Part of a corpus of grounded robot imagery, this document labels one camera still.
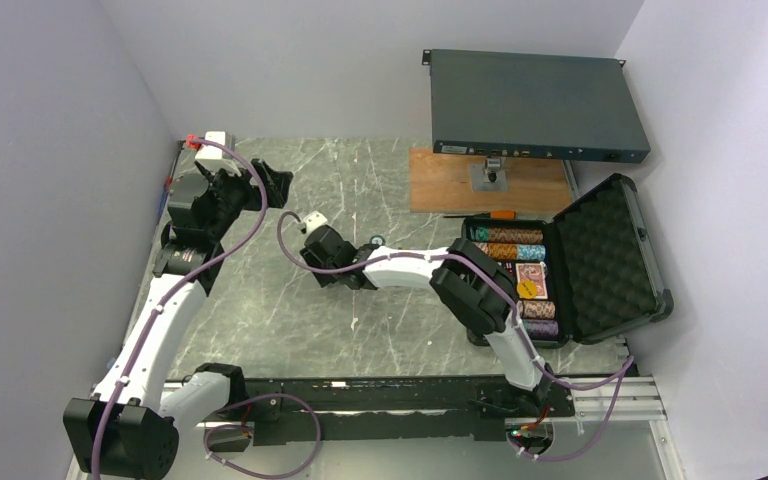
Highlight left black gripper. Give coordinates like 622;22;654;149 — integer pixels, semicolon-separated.
199;158;292;241

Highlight black poker set case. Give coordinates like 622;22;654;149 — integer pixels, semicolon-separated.
461;173;674;348

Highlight yellow big blind button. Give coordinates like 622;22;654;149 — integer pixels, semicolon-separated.
517;279;540;300

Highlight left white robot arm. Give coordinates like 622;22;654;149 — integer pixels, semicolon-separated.
63;159;293;479

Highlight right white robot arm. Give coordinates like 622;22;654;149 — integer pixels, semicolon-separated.
300;224;550;415

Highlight wooden base board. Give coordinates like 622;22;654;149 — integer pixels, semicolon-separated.
408;147;575;217

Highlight top poker chip row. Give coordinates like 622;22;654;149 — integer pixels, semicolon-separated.
470;226;544;245

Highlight poker chip row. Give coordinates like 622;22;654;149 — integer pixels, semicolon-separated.
518;300;557;320
523;319;560;340
470;226;544;245
474;242;547;262

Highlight red playing card deck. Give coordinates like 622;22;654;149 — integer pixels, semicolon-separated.
515;263;549;300

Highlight dark grey rack server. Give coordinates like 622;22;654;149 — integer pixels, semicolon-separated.
422;49;651;164

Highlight bottom poker chip row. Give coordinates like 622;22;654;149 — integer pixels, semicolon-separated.
523;319;560;340

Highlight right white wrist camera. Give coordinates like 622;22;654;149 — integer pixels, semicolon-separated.
299;211;328;235

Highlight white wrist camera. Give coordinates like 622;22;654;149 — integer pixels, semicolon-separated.
185;131;240;175
299;211;328;235

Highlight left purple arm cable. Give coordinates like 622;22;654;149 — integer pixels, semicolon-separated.
89;137;322;480

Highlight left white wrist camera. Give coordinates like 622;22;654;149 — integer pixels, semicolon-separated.
185;131;240;175

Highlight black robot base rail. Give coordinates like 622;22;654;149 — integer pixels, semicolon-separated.
207;375;575;446

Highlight orange handled screwdriver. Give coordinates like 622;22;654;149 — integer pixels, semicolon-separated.
444;210;517;221

